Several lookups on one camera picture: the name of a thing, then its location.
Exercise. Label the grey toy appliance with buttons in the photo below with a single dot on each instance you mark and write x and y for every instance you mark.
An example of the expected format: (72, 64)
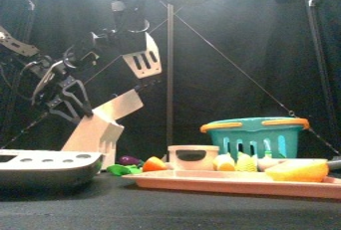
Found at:
(45, 171)

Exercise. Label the green toy leaf vegetable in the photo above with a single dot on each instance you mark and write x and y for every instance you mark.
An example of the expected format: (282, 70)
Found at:
(122, 170)

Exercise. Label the orange toy fruit slice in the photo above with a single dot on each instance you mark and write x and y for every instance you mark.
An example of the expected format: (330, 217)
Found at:
(153, 165)

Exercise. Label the yellow toy food piece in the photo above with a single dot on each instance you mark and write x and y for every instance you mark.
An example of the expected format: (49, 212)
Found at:
(298, 171)

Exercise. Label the yellow toy corn flat-ended piece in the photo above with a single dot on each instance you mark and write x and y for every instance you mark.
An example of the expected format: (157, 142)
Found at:
(224, 163)

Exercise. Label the beige wooden knife block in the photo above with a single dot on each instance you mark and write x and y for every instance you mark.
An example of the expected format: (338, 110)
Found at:
(96, 137)

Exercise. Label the dark slanted metal frame pole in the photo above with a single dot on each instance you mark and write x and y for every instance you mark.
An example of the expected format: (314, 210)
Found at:
(320, 58)

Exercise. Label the yellow toy corn rounded piece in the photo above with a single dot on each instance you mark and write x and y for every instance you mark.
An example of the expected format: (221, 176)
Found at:
(247, 163)

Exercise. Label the purple toy eggplant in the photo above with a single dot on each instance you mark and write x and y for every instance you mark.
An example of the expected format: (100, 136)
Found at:
(130, 160)

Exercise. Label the grey round object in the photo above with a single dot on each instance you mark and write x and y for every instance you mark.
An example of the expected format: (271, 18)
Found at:
(336, 164)

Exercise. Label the black cloth backdrop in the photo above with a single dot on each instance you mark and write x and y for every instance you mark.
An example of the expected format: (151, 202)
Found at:
(249, 41)

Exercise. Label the pink plastic tray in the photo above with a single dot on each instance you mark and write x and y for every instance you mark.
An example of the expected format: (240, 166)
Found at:
(231, 182)

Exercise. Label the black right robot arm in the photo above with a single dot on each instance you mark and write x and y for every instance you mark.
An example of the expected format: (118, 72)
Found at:
(133, 1)

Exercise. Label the thin vertical metal frame pole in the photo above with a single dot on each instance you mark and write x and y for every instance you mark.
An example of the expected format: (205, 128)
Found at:
(171, 108)

